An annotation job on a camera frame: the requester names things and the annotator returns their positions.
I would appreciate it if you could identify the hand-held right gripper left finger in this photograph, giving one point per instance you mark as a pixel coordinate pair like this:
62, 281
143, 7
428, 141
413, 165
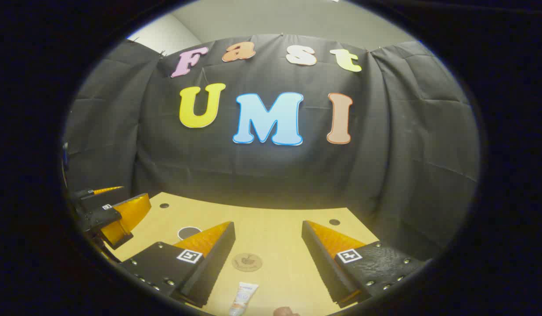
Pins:
216, 263

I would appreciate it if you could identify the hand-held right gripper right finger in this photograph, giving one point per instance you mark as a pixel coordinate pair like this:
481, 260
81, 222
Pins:
319, 263

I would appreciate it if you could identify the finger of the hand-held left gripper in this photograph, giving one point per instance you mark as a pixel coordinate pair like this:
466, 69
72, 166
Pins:
97, 216
84, 195

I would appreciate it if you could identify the round wooden coaster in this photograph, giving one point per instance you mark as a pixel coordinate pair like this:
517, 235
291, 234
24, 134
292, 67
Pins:
246, 262

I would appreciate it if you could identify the white toothpaste tube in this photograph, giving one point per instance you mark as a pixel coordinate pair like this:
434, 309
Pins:
243, 298

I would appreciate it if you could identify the light wooden desktop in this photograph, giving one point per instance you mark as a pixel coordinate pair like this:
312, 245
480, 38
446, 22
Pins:
270, 239

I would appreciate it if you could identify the black backdrop cloth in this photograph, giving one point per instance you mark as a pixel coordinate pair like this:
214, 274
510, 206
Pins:
270, 175

